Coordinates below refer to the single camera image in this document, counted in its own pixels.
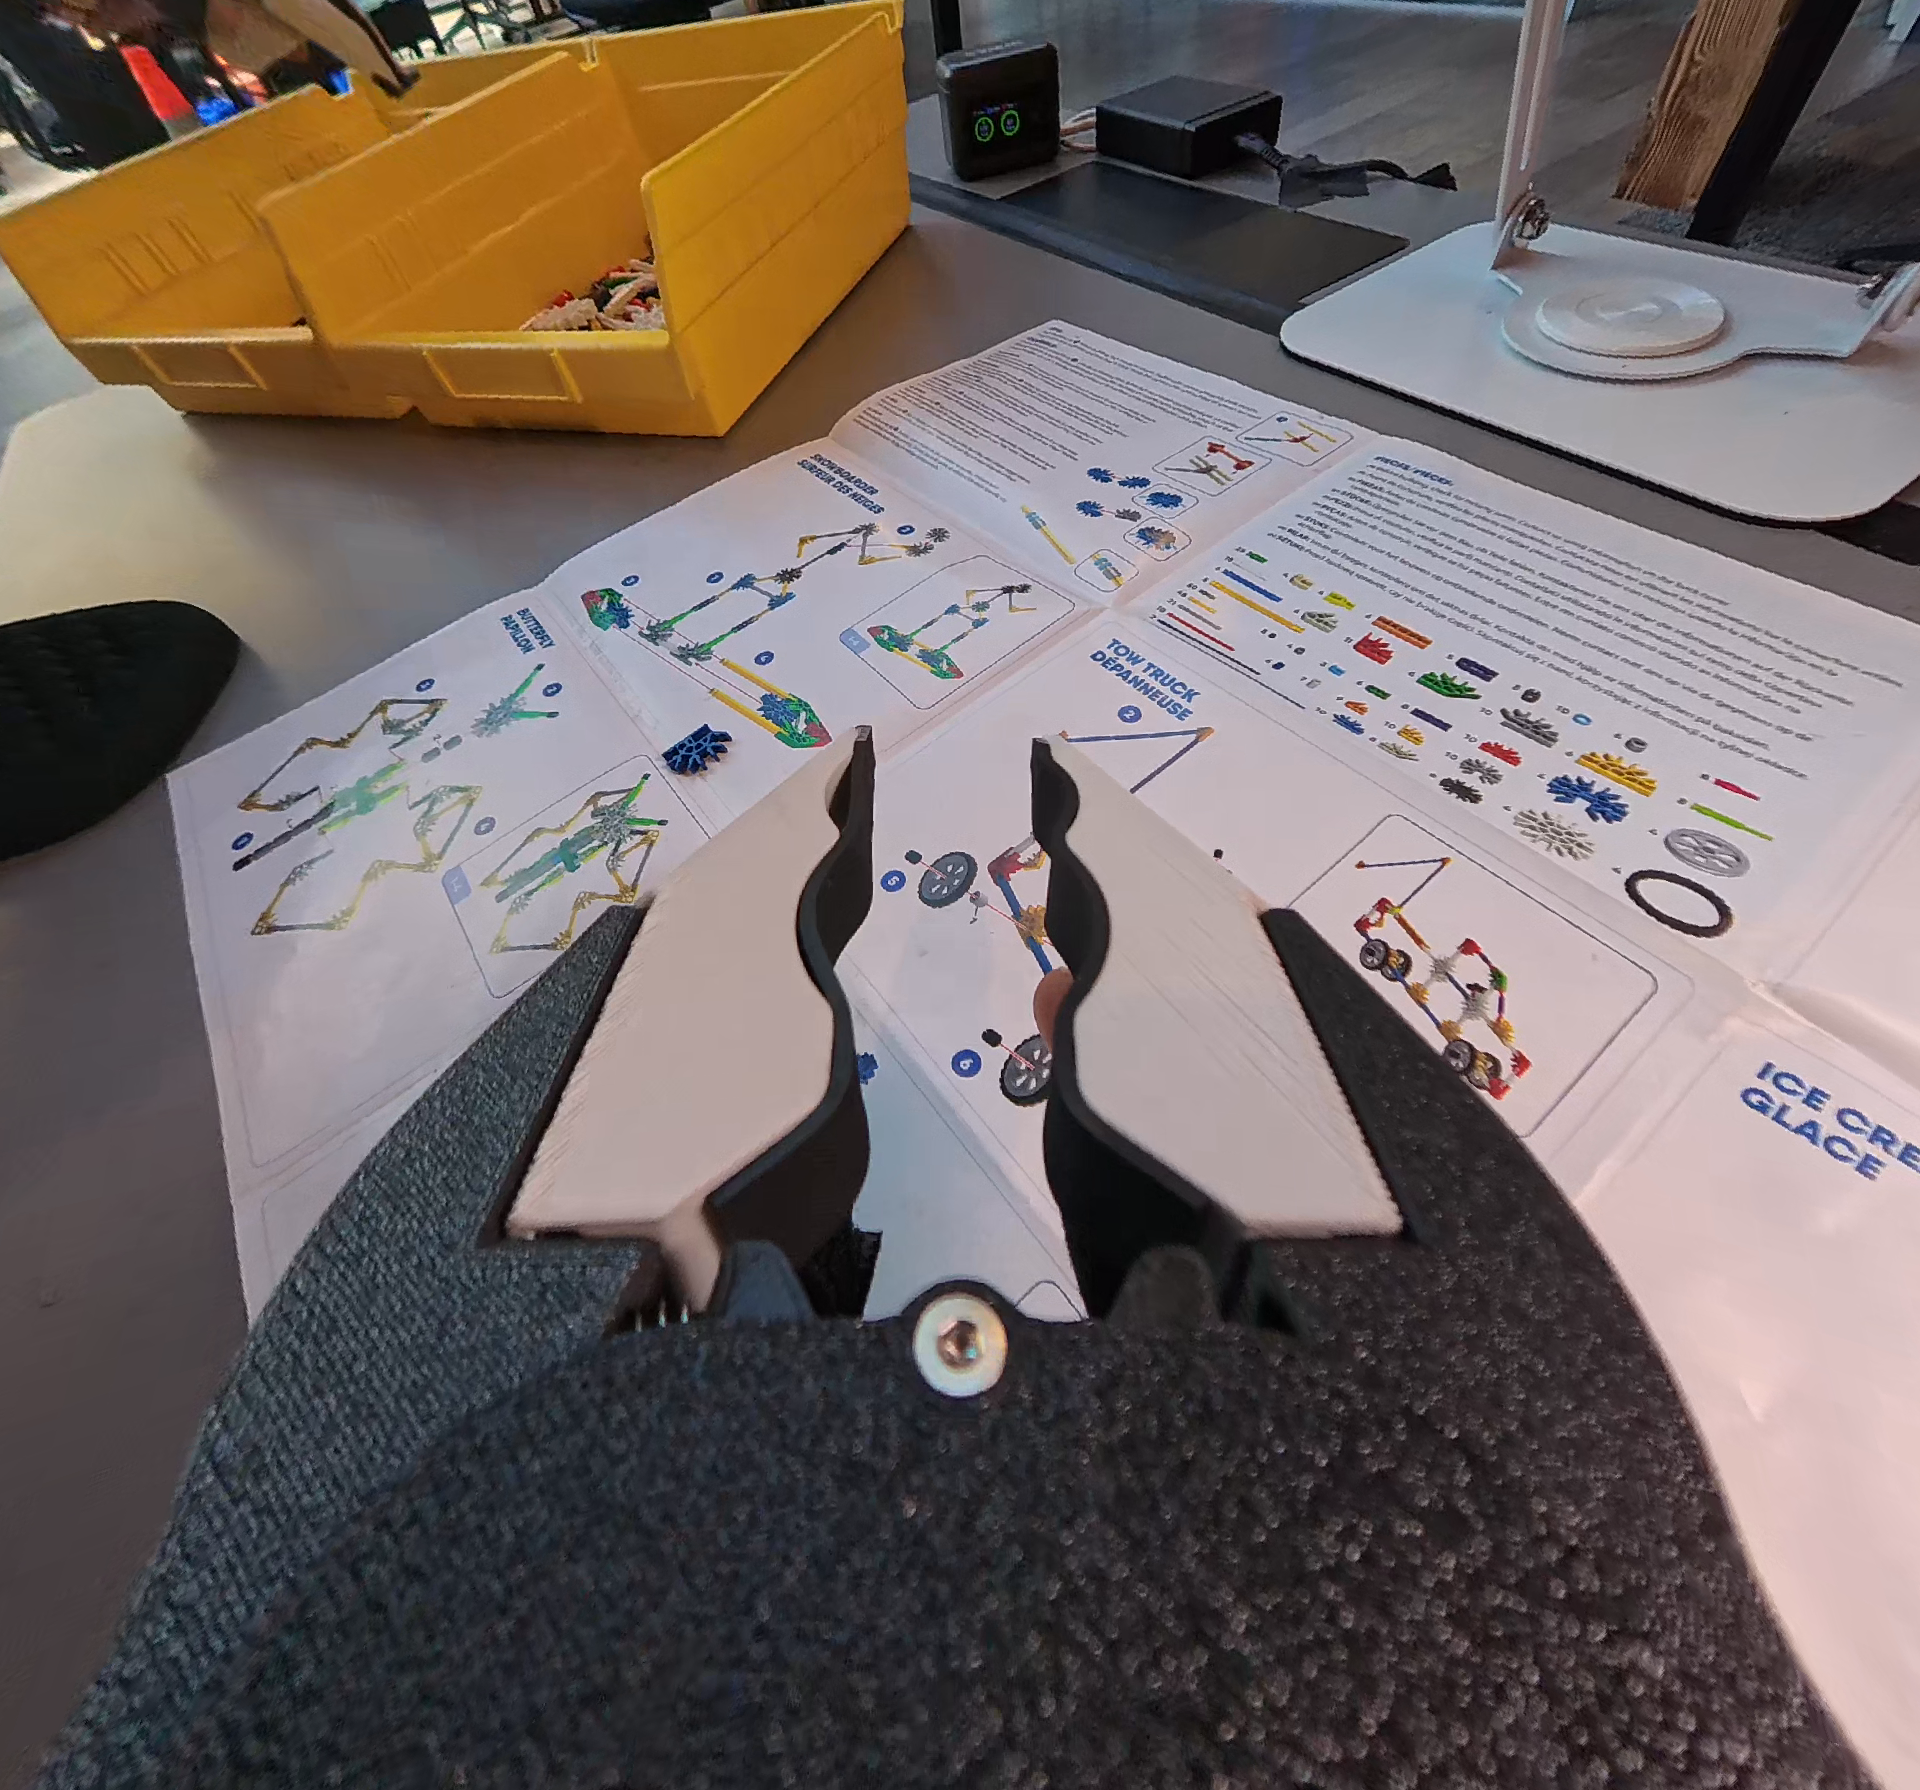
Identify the small black cube device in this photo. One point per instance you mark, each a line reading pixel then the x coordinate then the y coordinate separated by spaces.
pixel 1001 115

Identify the blue plastic connector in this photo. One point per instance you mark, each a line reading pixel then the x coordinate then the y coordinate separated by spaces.
pixel 698 749

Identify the pile of colourful building pieces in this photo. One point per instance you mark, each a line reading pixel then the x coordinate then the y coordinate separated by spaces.
pixel 600 299

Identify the yellow plastic bin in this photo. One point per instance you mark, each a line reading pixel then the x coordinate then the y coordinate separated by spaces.
pixel 751 201
pixel 120 261

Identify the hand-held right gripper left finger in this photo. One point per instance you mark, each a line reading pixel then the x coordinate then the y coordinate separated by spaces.
pixel 692 1070

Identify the white instruction sheet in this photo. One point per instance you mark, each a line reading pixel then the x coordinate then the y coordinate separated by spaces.
pixel 1503 562

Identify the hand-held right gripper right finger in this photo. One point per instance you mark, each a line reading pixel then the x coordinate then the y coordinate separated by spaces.
pixel 1232 1070

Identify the wooden post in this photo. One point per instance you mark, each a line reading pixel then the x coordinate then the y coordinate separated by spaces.
pixel 1727 50

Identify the black power adapter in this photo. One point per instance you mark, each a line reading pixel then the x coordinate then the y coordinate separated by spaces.
pixel 1186 125

